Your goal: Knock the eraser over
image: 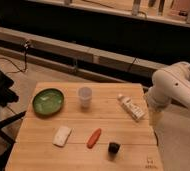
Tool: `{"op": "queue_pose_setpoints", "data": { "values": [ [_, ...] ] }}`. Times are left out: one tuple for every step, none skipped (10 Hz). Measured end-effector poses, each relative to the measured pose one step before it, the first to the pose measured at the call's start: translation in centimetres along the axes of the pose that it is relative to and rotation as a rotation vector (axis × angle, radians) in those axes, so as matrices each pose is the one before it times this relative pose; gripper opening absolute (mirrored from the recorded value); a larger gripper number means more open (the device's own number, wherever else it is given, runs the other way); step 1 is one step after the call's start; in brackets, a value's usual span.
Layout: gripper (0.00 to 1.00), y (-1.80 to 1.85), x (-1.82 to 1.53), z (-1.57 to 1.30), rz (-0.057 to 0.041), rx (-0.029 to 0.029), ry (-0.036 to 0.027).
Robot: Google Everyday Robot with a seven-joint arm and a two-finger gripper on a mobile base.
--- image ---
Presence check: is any green round plate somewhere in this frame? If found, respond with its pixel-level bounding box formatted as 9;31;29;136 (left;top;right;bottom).
32;88;64;117

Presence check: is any white cloth sponge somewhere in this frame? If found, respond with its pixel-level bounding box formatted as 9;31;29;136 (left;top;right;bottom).
53;126;72;147

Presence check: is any black floor cable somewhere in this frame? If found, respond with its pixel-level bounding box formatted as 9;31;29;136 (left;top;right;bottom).
0;39;32;75

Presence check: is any white tube bottle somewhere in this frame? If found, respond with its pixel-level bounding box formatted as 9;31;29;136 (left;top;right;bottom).
117;94;145;122

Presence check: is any orange carrot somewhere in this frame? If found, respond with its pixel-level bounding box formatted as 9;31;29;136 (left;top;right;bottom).
87;128;102;148

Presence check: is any clear plastic cup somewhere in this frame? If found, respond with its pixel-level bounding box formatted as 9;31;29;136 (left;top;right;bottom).
78;87;92;108

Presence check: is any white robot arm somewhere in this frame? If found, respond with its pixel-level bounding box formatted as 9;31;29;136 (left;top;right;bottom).
145;62;190;126

